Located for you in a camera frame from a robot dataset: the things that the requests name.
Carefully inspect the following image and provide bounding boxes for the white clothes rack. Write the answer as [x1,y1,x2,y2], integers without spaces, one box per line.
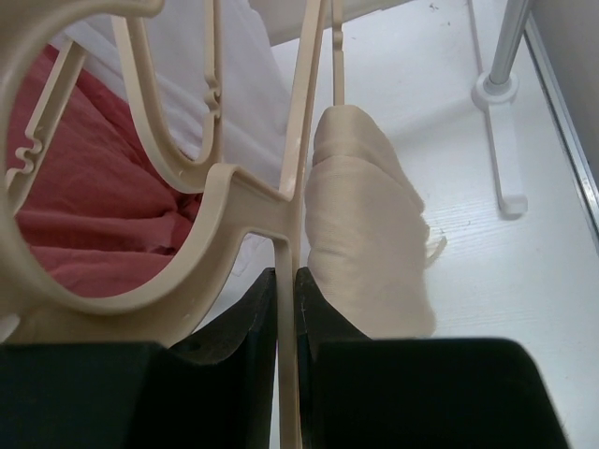
[468,1,532,219]

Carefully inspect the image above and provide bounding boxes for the beige trousers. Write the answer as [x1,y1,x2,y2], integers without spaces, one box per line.
[304,105,446,339]

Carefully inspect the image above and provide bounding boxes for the white garment on hanger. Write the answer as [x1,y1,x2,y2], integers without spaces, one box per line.
[1,1,304,346]

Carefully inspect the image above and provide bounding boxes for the beige hanger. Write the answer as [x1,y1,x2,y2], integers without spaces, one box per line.
[1,1,343,448]
[1,1,221,208]

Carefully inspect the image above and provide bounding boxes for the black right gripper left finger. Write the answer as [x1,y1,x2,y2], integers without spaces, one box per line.
[1,268,276,448]

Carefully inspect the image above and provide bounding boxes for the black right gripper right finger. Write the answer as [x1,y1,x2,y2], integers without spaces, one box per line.
[295,268,568,448]

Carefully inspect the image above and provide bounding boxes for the red t-shirt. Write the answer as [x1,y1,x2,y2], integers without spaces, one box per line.
[17,71,201,297]

